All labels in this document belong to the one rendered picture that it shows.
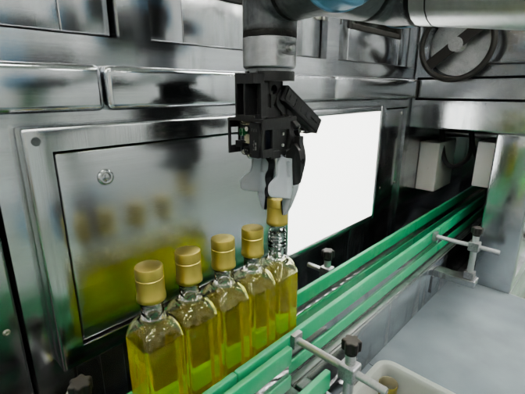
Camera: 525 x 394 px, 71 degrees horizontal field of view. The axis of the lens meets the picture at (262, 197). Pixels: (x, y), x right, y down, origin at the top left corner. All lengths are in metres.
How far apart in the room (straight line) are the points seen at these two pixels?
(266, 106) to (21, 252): 0.37
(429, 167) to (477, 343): 0.64
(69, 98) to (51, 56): 0.05
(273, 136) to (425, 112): 0.90
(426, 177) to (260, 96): 1.07
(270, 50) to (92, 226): 0.34
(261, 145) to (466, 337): 0.82
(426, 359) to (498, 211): 0.53
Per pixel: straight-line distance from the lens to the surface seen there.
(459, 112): 1.32
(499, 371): 1.07
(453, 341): 1.11
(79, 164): 0.54
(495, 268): 1.39
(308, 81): 0.84
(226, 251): 0.52
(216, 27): 0.71
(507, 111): 1.29
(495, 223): 1.34
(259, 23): 0.52
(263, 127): 0.49
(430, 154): 1.48
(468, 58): 1.31
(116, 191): 0.56
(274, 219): 0.59
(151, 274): 0.45
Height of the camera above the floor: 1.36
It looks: 16 degrees down
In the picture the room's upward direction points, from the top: straight up
